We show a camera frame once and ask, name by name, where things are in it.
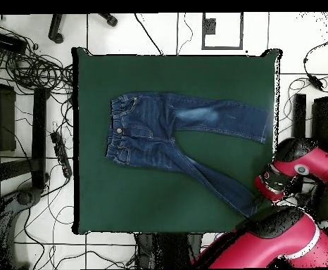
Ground blue denim jeans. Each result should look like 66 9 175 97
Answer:
105 91 269 219

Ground dark green table cloth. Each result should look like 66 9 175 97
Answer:
71 47 282 236

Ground black power adapter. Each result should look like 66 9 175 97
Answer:
306 73 326 91

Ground black power strip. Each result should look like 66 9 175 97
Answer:
50 131 73 179

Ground black chair leg with caster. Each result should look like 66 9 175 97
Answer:
97 12 119 28
47 13 65 45

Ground black stand frame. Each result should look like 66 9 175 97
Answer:
0 63 51 195
292 71 328 153

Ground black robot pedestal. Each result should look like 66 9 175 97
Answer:
134 233 203 269

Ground grey square frame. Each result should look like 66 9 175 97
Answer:
201 12 244 51

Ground tangle of black cables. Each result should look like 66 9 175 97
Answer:
0 20 75 96

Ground black box with cables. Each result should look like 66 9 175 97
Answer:
0 31 27 53

